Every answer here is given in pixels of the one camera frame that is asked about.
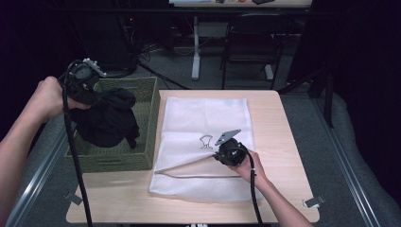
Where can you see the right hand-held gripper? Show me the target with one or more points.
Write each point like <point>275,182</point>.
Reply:
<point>231,153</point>

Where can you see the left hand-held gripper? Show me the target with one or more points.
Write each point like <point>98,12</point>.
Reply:
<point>82,75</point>

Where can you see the white mesh laundry bag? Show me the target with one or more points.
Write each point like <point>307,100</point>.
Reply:
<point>195,116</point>

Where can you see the black clothing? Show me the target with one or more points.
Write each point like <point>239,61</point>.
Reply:
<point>107,123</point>

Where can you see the green woven basket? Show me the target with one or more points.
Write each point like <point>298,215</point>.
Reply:
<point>126,159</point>

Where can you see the person's right hand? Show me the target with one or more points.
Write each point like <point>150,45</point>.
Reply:
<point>246,171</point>

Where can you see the person's left hand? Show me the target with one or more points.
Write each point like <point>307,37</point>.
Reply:
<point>47,97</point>

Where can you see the large black box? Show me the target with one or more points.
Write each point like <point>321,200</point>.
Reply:
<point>104,44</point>

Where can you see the metal table clip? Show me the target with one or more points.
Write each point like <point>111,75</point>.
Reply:
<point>313,201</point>
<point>73,198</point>

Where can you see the black stand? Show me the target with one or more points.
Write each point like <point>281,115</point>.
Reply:
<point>327,101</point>

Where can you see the black folding chair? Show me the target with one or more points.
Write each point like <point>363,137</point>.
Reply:
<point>252,41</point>

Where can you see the background desk top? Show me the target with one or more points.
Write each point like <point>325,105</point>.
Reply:
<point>283,3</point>

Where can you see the aluminium rail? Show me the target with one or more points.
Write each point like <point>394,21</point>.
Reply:
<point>346,170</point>
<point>34,186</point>

